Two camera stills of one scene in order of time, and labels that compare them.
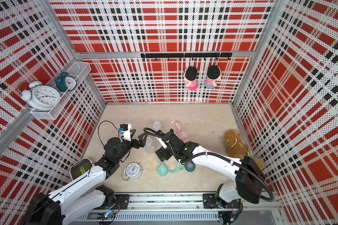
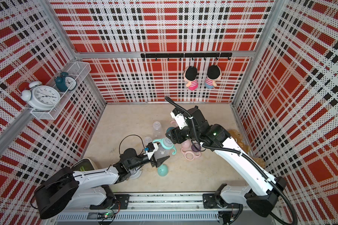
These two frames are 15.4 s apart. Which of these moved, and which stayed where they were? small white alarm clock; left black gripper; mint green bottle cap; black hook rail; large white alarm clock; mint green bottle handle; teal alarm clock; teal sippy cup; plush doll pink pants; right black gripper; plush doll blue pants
Moved: teal sippy cup; left black gripper; mint green bottle handle; right black gripper
Stayed: mint green bottle cap; large white alarm clock; teal alarm clock; plush doll blue pants; plush doll pink pants; small white alarm clock; black hook rail
